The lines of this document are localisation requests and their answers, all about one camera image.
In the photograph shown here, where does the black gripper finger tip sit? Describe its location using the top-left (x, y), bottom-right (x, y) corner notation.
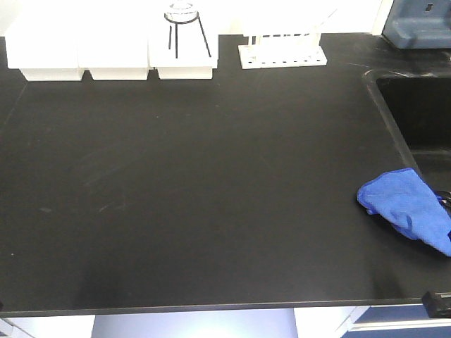
top-left (421, 292), bottom-right (450, 317)

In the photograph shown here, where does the blue microfiber cloth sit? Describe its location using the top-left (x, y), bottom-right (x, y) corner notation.
top-left (357, 168), bottom-right (450, 257)

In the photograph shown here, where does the blue cabinet right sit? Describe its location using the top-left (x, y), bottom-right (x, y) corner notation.
top-left (339, 304), bottom-right (450, 337)

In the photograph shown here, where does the sink drain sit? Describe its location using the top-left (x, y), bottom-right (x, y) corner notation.
top-left (434, 191), bottom-right (451, 212)

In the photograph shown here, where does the black lab sink basin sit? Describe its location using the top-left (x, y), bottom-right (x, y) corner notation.
top-left (363, 70), bottom-right (450, 196)

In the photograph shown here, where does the blue grey plastic container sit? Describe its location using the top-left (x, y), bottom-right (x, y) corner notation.
top-left (382, 0), bottom-right (450, 49)

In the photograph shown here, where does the white test tube rack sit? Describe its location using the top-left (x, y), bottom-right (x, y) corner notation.
top-left (237, 8), bottom-right (338, 70)

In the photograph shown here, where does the white plastic bin right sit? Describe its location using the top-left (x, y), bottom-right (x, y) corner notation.
top-left (148, 18), bottom-right (219, 80)

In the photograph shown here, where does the white plastic bin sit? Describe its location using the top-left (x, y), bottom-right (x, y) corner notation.
top-left (148, 18), bottom-right (219, 80)
top-left (5, 15), bottom-right (84, 82)
top-left (78, 22), bottom-right (149, 81)

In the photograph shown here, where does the clear glass dish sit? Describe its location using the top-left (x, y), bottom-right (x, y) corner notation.
top-left (163, 1), bottom-right (199, 24)

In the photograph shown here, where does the white plastic bin middle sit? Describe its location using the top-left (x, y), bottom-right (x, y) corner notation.
top-left (78, 22), bottom-right (149, 81)

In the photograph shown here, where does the white plastic bin left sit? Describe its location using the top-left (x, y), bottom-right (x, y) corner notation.
top-left (5, 15), bottom-right (84, 82)

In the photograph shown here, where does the black wire tripod stand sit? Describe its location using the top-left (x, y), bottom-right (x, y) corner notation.
top-left (164, 11), bottom-right (212, 59)

